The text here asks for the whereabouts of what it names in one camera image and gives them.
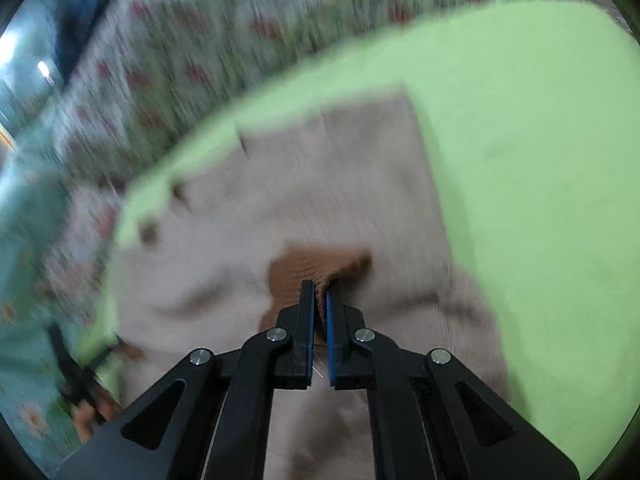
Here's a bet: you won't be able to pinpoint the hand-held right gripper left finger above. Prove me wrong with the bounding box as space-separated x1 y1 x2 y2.
52 280 317 480

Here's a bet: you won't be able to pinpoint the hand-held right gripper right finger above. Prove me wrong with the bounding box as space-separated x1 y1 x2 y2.
325 290 581 480

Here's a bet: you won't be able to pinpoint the beige knit sweater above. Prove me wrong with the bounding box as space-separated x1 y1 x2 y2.
107 87 511 480

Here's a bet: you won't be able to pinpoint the person's left hand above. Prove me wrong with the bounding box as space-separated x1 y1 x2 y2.
72 392 123 443

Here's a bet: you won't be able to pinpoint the teal floral blanket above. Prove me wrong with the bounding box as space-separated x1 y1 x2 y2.
0 165 101 478

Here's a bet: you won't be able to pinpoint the light green bed sheet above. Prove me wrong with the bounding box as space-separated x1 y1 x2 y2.
75 0 640 480

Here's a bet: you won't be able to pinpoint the white red floral quilt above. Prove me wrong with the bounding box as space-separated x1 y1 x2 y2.
42 0 618 271

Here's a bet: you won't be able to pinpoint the dark blue cloth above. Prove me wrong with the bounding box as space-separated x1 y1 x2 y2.
52 0 146 86

